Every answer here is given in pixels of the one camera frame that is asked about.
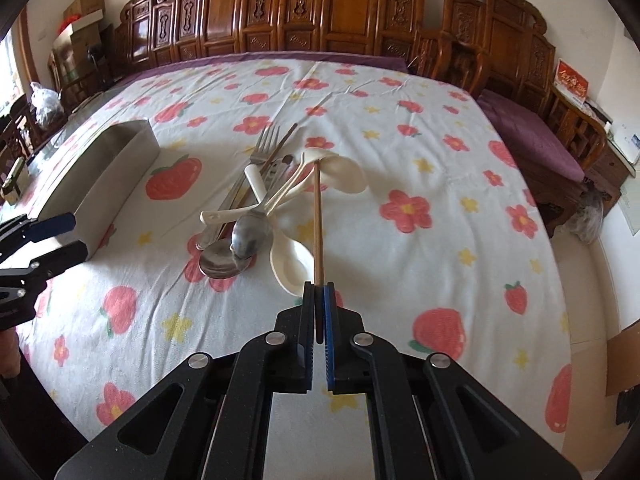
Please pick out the brown wooden chopstick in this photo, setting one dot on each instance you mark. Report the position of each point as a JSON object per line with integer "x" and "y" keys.
{"x": 282, "y": 152}
{"x": 318, "y": 230}

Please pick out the white ceramic soup spoon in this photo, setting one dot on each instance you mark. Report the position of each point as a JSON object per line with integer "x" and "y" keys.
{"x": 345, "y": 177}

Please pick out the wall chart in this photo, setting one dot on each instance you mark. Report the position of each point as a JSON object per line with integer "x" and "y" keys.
{"x": 631, "y": 207}

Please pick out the brown cardboard box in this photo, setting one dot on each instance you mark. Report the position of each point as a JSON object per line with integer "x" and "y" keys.
{"x": 85, "y": 5}

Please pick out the large metal spoon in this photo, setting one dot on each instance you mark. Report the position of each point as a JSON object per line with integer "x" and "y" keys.
{"x": 220, "y": 262}

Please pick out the wooden nightstand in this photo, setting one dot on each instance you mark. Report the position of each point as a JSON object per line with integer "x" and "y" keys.
{"x": 607, "y": 170}

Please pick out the white plastic fork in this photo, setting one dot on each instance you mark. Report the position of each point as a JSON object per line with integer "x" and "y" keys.
{"x": 225, "y": 215}

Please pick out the purple seat cushion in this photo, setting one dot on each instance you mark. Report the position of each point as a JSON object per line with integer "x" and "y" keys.
{"x": 530, "y": 135}

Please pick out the small metal spoon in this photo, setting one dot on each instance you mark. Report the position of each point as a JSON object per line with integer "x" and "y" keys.
{"x": 250, "y": 237}

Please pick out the grey cutlery tray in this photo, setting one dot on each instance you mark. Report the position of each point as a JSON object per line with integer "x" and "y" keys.
{"x": 95, "y": 180}

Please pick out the wooden side armchair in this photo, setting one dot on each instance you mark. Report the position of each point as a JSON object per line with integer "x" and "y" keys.
{"x": 575, "y": 125}

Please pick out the metal fork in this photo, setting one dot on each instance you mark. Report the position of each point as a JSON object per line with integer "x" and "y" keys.
{"x": 266, "y": 142}

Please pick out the flat cardboard sheet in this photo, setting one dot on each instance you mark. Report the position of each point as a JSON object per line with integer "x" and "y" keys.
{"x": 622, "y": 365}

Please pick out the red gift box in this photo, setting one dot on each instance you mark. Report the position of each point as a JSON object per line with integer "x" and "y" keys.
{"x": 571, "y": 80}

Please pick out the white appliance box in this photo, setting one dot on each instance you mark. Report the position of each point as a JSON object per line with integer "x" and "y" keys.
{"x": 627, "y": 142}

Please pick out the person's left hand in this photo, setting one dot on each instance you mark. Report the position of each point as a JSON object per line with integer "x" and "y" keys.
{"x": 7, "y": 355}

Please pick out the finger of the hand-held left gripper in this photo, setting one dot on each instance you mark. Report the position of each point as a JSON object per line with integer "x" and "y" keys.
{"x": 57, "y": 223}
{"x": 60, "y": 256}

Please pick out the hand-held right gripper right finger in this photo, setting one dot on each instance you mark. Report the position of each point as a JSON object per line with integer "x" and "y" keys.
{"x": 329, "y": 345}

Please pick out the purple bed sheet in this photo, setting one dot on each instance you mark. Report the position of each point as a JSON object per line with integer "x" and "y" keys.
{"x": 260, "y": 57}

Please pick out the clear plastic bag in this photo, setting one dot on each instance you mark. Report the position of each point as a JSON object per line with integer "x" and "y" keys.
{"x": 585, "y": 217}

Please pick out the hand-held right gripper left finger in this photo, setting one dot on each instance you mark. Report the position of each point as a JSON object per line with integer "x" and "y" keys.
{"x": 310, "y": 345}

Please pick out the cardboard boxes stack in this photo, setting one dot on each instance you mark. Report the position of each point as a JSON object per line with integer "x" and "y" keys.
{"x": 75, "y": 40}

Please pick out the filled plastic bag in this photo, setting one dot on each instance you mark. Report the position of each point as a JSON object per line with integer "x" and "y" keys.
{"x": 46, "y": 105}

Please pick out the carved wooden bench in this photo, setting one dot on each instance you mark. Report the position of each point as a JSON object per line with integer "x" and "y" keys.
{"x": 505, "y": 35}

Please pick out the white plastic spoon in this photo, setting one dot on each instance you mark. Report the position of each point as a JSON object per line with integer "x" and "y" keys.
{"x": 289, "y": 267}

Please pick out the floral strawberry bed sheet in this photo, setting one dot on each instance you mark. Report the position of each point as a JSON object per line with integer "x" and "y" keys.
{"x": 400, "y": 260}

